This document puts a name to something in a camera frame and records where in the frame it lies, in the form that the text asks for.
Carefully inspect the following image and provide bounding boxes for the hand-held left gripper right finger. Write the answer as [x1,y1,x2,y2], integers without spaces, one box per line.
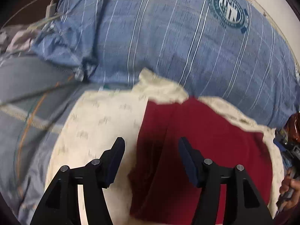
[178,137,275,225]

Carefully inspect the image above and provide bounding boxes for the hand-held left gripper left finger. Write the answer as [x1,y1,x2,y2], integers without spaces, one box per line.
[30,136,126,225]

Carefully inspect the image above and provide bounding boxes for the red sweater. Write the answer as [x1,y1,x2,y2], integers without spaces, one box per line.
[128,97,274,225]

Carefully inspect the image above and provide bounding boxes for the person's right hand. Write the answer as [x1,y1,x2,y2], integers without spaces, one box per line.
[279,167,300,210]

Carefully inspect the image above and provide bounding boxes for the dark cluttered items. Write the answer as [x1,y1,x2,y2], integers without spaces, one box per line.
[274,130,300,169]

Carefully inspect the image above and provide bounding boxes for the cream floral bedsheet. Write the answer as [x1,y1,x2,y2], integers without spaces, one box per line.
[46,68,285,225]

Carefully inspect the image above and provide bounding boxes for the shiny red brown bag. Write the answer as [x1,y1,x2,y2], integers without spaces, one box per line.
[283,112,300,144]

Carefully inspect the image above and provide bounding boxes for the grey blue blanket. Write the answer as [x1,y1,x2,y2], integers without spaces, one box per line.
[0,53,96,224]

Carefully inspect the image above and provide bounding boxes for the grey crumpled cloth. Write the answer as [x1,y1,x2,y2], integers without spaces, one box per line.
[0,25,39,57]

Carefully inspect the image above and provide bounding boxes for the white charger plug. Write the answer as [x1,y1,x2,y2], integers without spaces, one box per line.
[46,1,58,17]

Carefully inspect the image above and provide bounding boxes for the white charger cable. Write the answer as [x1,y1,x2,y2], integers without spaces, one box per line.
[0,0,55,30]

